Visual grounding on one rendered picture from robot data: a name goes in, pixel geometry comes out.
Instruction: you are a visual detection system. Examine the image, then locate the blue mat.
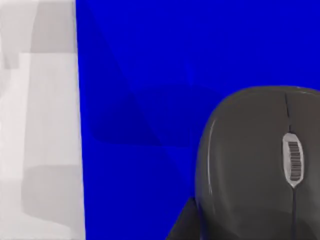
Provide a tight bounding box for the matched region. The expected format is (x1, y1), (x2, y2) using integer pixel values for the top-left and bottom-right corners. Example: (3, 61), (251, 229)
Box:
(75, 0), (320, 240)

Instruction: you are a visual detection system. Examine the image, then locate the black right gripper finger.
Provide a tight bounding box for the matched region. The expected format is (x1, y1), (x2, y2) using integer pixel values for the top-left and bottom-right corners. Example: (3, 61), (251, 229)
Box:
(165, 196), (204, 240)

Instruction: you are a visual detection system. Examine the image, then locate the dark grey computer mouse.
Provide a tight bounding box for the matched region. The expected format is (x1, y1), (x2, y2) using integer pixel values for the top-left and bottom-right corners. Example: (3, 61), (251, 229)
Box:
(195, 85), (320, 240)

